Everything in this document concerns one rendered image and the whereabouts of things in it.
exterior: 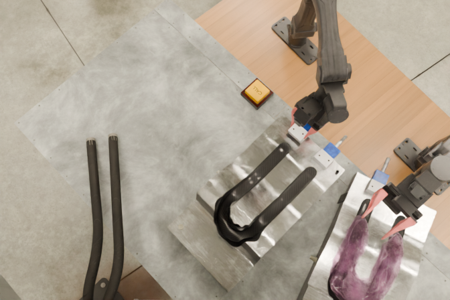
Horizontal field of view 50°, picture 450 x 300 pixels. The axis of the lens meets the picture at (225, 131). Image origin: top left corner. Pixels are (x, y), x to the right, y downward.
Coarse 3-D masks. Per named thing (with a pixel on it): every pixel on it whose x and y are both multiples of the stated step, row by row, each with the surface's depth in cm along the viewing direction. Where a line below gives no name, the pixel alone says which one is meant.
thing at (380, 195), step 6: (378, 192) 111; (384, 192) 110; (372, 198) 115; (378, 198) 110; (384, 198) 115; (390, 198) 114; (372, 204) 111; (390, 204) 114; (366, 210) 113; (396, 210) 114
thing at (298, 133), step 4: (296, 124) 146; (308, 124) 147; (292, 128) 146; (296, 128) 146; (300, 128) 146; (304, 128) 147; (308, 128) 146; (292, 132) 146; (296, 132) 146; (300, 132) 145; (304, 132) 145; (292, 136) 150; (296, 136) 145; (300, 136) 145; (304, 136) 145; (300, 140) 145
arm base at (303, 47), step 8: (280, 24) 173; (280, 32) 172; (288, 40) 170; (296, 40) 166; (304, 40) 167; (296, 48) 170; (304, 48) 170; (312, 48) 171; (304, 56) 169; (312, 56) 169
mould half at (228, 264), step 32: (288, 128) 151; (256, 160) 148; (288, 160) 148; (224, 192) 140; (256, 192) 144; (320, 192) 145; (192, 224) 144; (288, 224) 140; (224, 256) 141; (256, 256) 137; (224, 288) 138
